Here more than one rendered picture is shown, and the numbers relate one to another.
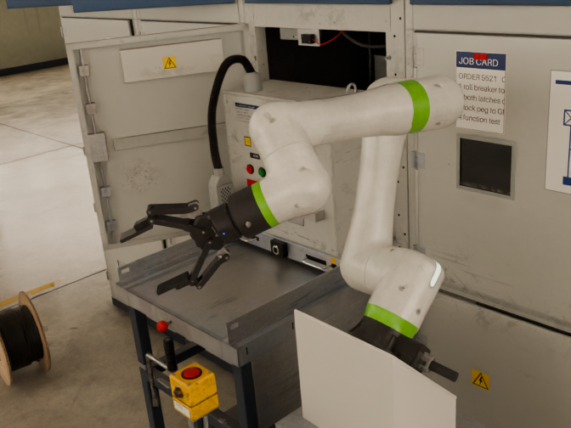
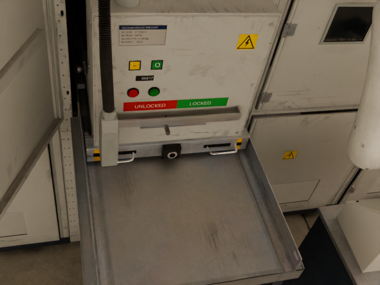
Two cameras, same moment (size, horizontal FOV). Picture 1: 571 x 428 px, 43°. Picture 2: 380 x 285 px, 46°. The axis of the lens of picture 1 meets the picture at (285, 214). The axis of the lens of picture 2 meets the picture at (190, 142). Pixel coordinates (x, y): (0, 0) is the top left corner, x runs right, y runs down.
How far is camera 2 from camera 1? 2.03 m
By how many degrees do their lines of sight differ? 62
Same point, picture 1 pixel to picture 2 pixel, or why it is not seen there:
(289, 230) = (182, 132)
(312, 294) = (260, 179)
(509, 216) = (354, 55)
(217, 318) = (241, 255)
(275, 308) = (277, 213)
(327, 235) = (234, 123)
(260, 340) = not seen: hidden behind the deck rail
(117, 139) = not seen: outside the picture
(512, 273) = (341, 89)
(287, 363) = not seen: hidden behind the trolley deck
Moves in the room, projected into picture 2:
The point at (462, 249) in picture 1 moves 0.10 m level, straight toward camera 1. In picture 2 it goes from (306, 84) to (328, 99)
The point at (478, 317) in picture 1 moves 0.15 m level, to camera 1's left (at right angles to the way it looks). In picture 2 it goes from (302, 121) to (290, 143)
